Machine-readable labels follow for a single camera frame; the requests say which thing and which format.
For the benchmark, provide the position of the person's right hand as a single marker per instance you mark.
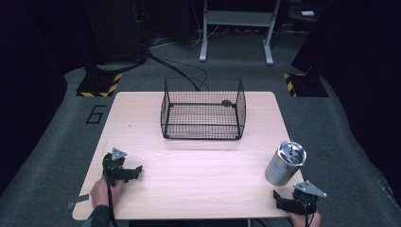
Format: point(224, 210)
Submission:
point(299, 220)

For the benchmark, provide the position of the striped black stand base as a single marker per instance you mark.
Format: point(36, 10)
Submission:
point(99, 85)
point(304, 85)

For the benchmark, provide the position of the dark round tag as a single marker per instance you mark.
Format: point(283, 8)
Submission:
point(226, 103)

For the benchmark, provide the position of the black cabinet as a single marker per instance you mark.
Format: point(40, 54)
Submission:
point(115, 30)

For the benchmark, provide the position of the steel cup with straw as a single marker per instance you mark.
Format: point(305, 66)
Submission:
point(283, 167)

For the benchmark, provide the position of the person's left hand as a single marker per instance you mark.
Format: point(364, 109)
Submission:
point(101, 190)

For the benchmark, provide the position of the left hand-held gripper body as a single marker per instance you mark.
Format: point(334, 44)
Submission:
point(114, 165)

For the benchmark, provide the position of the white metal stand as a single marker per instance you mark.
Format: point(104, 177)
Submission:
point(236, 19)

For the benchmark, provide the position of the grey tape strip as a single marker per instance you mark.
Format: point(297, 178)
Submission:
point(78, 200)

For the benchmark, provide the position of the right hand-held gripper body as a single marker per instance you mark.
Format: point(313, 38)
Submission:
point(304, 200)

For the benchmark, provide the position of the small white box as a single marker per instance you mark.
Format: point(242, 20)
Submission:
point(307, 13)

